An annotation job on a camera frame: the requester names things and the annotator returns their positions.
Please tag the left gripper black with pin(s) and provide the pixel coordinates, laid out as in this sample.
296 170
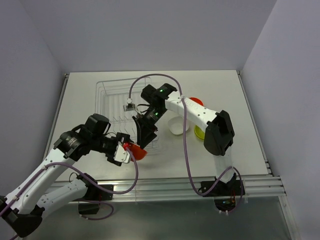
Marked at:
121 137

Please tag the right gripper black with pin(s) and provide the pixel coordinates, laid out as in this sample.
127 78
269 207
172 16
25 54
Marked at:
145 129

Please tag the orange bowl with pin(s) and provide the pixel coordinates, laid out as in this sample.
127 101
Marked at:
196 100
137 152

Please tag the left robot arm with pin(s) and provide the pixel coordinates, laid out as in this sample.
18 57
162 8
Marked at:
56 182

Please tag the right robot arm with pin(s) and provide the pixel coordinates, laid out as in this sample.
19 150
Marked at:
217 126

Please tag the white square bowl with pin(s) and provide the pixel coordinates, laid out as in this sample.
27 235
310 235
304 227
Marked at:
176 125

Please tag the green bowl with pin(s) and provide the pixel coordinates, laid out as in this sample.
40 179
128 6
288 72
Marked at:
199 133

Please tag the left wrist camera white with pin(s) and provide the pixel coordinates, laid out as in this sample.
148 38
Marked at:
121 155

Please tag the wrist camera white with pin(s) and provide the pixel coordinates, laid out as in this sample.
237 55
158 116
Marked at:
121 155
129 106

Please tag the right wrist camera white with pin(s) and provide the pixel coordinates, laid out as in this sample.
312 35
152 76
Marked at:
129 106

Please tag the wire dish rack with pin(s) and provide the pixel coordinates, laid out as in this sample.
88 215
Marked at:
111 97

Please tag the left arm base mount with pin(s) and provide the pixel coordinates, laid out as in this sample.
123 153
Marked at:
95 194

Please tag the black box under rail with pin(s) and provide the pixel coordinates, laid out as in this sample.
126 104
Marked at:
88 208

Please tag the aluminium rail front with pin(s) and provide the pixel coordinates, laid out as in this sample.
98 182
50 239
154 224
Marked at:
179 189

